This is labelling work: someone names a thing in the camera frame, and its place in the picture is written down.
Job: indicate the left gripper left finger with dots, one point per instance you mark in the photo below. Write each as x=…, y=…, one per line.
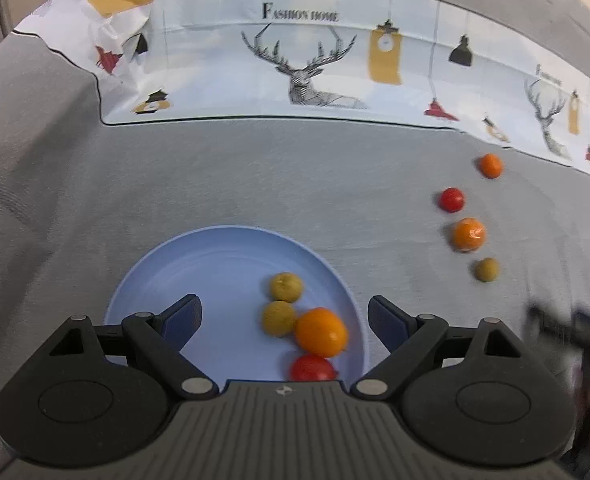
x=154, y=343

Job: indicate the blue plastic plate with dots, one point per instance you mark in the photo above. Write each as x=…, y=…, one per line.
x=229, y=268

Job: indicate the grey deer print quilt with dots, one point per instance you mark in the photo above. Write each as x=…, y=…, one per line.
x=81, y=202

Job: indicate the peeled-top small orange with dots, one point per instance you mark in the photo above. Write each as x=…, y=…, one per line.
x=468, y=235

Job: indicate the yellow longan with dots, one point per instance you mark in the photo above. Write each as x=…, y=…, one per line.
x=278, y=319
x=487, y=270
x=287, y=287

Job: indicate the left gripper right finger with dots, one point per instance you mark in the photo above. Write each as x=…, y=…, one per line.
x=412, y=342

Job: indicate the far red cherry tomato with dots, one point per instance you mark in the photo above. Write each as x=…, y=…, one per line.
x=451, y=200

